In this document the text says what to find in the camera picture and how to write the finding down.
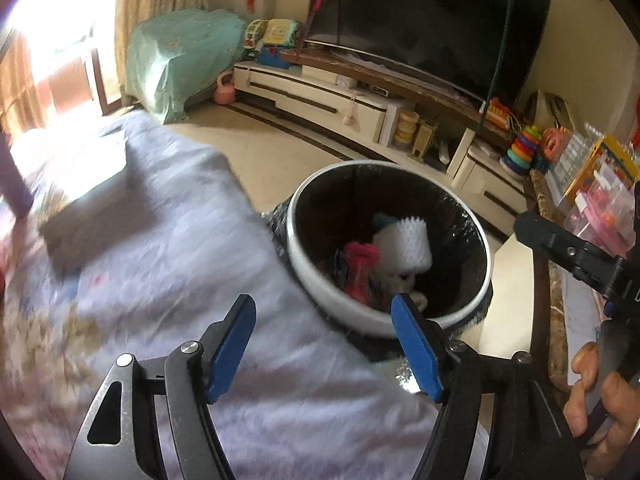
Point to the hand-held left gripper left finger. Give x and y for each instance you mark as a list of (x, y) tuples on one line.
[(230, 355)]

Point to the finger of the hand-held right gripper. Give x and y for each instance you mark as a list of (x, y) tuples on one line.
[(565, 250)]

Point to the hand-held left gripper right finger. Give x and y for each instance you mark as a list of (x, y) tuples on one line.
[(415, 350)]

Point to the pink plastic item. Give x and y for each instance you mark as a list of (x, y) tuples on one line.
[(360, 270)]

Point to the white foam piece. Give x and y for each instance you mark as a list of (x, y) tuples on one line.
[(405, 245)]

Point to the white trash bin black liner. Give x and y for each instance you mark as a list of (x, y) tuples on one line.
[(320, 290)]

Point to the person's right hand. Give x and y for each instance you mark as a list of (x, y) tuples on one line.
[(615, 420)]

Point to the pink clear plastic container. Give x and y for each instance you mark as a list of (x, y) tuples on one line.
[(600, 215)]

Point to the marble top side table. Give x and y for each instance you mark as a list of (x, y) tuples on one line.
[(542, 195)]

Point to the clear plastic storage box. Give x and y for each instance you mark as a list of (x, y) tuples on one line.
[(570, 165)]

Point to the yellow cardboard toy box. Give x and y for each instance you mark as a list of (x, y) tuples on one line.
[(612, 160)]

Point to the pink orange plastic toy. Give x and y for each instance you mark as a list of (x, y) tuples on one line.
[(555, 144)]

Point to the wooden abacus toy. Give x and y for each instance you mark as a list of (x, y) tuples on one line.
[(497, 115)]

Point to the wooden grater toy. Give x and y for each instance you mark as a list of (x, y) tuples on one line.
[(424, 140)]

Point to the stack of children's books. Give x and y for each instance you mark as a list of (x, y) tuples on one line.
[(95, 220)]

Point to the yellow white jar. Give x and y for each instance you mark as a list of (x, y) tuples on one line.
[(406, 129)]

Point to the pink kettlebell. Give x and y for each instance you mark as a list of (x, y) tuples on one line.
[(224, 91)]

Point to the black television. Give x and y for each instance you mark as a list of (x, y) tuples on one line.
[(430, 20)]

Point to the white tv cabinet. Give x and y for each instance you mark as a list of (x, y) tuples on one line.
[(310, 95)]

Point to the purple water bottle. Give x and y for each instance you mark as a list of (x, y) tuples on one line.
[(12, 180)]

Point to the blue plastic toy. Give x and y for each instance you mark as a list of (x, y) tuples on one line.
[(272, 59)]

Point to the teal covered furniture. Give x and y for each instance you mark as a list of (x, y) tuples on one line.
[(180, 60)]

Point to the wooden glass balcony door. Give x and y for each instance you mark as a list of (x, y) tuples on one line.
[(95, 75)]

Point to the green white toy bus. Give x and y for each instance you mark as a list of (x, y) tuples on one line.
[(255, 35)]

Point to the yellow teal toy register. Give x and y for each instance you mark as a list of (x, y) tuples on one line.
[(282, 32)]

